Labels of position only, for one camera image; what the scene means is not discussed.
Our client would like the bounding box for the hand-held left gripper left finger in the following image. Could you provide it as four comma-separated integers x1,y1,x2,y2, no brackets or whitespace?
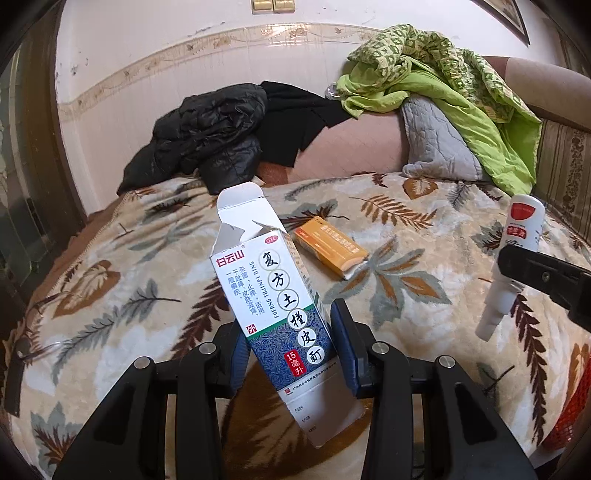
53,320,254,480

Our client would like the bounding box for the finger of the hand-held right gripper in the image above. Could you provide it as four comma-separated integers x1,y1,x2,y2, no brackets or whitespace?
496,244,591,330

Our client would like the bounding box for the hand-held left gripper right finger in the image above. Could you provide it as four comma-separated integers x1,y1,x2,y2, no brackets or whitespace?
330,299,539,480

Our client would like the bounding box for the blue white medicine box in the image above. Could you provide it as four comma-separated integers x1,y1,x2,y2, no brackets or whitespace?
210,182,368,449

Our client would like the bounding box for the white spray bottle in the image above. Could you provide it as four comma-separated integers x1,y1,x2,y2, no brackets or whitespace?
475,194,548,343

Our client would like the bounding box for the orange medicine box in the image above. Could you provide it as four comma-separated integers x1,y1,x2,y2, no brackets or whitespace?
294,215,370,281

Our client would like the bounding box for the red mesh basket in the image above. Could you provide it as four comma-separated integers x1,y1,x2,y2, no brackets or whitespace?
539,369,591,452

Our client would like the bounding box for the leaf-printed blanket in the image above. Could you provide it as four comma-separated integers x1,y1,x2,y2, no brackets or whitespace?
0,171,591,480

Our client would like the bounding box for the grey quilted pillow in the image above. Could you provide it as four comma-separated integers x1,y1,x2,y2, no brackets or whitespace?
401,98,484,182

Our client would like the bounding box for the green quilt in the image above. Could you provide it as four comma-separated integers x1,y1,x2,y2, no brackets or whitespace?
336,23,542,196

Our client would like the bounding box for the pink fabric sofa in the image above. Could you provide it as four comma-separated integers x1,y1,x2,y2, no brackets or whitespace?
256,55,591,232

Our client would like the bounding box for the black puffer jacket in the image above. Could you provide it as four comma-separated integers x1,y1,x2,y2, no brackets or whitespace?
116,84,269,196

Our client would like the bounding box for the black cloth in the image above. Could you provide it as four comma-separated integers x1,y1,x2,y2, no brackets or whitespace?
256,80,354,168

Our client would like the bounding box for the wooden door with glass panel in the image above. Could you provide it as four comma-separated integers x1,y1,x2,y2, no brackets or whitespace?
0,41,93,319

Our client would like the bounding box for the framed wall picture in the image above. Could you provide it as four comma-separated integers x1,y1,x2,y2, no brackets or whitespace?
475,0,532,45

